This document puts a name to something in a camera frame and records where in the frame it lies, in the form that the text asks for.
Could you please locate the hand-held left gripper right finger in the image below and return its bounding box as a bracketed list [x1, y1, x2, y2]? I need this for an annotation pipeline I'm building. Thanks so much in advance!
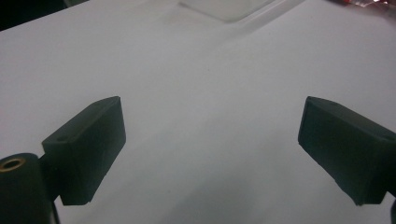
[297, 95, 396, 206]

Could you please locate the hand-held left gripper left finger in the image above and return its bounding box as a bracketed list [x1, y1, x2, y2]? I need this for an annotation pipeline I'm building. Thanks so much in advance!
[39, 95, 127, 206]

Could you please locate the red shiny wrapper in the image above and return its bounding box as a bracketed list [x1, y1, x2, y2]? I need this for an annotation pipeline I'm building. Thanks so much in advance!
[325, 0, 396, 12]

